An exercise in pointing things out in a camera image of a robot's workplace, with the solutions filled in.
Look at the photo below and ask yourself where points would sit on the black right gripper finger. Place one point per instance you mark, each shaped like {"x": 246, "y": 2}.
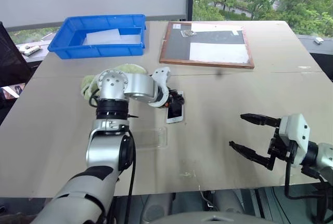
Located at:
{"x": 249, "y": 152}
{"x": 260, "y": 120}

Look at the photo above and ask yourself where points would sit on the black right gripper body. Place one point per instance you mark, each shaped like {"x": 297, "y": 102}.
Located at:
{"x": 279, "y": 146}

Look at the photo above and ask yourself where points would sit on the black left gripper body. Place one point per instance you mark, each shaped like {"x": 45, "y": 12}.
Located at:
{"x": 171, "y": 95}

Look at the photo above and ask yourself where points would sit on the white smartphone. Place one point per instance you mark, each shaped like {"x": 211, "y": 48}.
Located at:
{"x": 174, "y": 112}

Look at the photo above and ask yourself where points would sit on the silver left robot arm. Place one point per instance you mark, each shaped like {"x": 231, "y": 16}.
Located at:
{"x": 104, "y": 146}

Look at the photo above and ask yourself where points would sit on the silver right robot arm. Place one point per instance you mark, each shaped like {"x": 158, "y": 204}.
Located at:
{"x": 325, "y": 156}

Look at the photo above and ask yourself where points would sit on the clear plastic phone case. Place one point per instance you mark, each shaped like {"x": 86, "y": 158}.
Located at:
{"x": 153, "y": 138}

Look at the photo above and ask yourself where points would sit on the wooden framed blackboard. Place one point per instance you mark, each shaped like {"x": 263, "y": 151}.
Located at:
{"x": 179, "y": 47}

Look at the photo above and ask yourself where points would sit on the green towel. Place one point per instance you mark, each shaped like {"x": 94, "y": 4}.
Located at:
{"x": 130, "y": 68}

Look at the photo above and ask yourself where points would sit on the large white paper sheet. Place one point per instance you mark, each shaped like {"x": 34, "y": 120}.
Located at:
{"x": 218, "y": 52}

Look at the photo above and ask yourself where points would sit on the small clear plastic bag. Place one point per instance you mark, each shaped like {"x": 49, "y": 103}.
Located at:
{"x": 188, "y": 33}

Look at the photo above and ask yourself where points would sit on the small white label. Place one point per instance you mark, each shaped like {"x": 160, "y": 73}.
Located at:
{"x": 176, "y": 26}

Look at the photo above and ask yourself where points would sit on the thin white flat sheet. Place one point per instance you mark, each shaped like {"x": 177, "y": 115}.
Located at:
{"x": 131, "y": 39}

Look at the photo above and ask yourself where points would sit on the long white paper strip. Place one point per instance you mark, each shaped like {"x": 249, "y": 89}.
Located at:
{"x": 216, "y": 27}

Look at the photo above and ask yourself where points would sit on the small white tape piece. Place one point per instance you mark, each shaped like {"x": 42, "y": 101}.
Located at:
{"x": 236, "y": 32}

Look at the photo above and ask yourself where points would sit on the dark side desk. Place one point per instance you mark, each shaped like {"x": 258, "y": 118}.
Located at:
{"x": 320, "y": 57}

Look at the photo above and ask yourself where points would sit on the small white box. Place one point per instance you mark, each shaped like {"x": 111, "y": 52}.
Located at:
{"x": 318, "y": 40}

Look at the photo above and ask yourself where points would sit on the blue plastic bin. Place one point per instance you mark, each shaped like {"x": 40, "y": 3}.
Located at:
{"x": 78, "y": 51}

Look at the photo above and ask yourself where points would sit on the dark rounded shape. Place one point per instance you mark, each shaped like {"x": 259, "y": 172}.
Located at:
{"x": 158, "y": 208}

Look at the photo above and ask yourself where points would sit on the white gadget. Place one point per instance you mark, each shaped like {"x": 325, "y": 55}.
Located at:
{"x": 31, "y": 50}

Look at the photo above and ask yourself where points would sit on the black panel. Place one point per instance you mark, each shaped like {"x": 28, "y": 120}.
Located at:
{"x": 10, "y": 57}

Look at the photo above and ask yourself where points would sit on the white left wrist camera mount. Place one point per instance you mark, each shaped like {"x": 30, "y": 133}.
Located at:
{"x": 160, "y": 74}

